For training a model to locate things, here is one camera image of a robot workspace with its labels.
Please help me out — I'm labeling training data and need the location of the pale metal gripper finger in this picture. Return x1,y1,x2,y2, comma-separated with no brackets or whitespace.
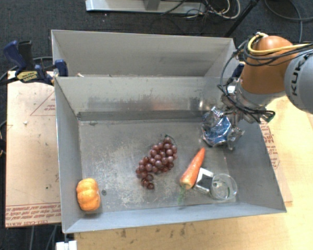
233,127,245,142
226,135,238,151

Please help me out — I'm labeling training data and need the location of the crumpled silver and blue packet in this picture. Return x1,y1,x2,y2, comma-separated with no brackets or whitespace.
201,106,233,147

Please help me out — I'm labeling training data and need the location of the clear glass cup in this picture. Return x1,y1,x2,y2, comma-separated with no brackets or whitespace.
209,173,238,201

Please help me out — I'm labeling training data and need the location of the orange toy carrot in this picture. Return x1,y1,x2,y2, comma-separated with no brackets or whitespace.
177,147,207,205

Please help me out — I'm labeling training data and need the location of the small white and black box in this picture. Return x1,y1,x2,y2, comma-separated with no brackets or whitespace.
192,167,215,194

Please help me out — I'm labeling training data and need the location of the bunch of dark red grapes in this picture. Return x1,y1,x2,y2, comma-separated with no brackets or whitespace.
135,136,178,191

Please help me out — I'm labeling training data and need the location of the grey metal bin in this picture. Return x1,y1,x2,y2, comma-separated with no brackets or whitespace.
51,29,287,234

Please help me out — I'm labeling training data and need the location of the small orange pumpkin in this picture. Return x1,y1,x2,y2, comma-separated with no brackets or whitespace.
76,178,102,213

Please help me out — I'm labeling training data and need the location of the brown cardboard board, red print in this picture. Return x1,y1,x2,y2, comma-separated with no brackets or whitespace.
5,70,294,229

